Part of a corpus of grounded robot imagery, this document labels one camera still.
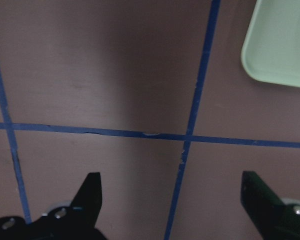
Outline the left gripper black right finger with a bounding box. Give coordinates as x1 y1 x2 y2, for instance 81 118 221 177
240 171 300 240

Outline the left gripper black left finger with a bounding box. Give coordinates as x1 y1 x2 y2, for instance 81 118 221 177
0 172 105 240

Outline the light green tray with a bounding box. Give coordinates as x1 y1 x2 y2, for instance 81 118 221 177
240 0 300 88

